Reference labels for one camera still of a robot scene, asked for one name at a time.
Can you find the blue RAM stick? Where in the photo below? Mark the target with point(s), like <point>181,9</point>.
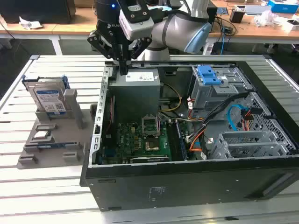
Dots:
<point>51,146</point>

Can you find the black RAM slot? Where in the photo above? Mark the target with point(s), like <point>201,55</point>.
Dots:
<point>172,140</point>

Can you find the silver CPU chip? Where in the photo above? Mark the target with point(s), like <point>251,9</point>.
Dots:
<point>42,135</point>

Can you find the large black box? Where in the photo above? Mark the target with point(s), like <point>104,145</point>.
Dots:
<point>35,10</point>

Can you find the black open PC case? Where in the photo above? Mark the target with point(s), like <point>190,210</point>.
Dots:
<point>187,186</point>

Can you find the clear plastic bag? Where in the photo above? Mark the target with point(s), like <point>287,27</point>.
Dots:
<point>266,18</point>

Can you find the grey power supply unit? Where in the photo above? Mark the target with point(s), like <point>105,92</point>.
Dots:
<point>135,95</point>

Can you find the small black container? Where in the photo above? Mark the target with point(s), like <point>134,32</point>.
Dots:
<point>236,16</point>

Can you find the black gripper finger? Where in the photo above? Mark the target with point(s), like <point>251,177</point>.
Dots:
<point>140,47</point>
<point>102,44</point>

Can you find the wooden desk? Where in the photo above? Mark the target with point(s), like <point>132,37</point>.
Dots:
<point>70,29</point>

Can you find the green motherboard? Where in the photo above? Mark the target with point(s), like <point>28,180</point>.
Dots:
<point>130,142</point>

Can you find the black graphics card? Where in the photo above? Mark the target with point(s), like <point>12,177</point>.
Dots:
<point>149,159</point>

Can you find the grey parts rack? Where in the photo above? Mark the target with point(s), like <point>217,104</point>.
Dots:
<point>58,154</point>

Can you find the grey metal drive cage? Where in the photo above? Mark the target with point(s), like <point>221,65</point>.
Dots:
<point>210,95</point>

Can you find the blue drive carrier latch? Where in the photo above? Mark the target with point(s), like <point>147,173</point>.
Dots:
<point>208,74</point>

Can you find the blue cardboard box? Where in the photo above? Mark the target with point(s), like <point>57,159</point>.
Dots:
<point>283,5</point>

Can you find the crumpled white paper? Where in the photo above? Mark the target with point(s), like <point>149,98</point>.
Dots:
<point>29,23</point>

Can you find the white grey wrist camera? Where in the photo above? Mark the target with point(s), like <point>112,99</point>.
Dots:
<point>137,25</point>

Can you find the hard disk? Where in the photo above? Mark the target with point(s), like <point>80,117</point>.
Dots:
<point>49,98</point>

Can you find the installed RAM stick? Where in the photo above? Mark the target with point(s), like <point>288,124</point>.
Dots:
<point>182,142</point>

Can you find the grey metal disk bay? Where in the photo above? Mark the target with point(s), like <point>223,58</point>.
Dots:
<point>245,144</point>

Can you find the black speaker box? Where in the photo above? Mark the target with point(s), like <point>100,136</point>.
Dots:
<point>212,14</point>

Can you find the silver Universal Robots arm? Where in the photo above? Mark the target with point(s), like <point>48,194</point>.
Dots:
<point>172,28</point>

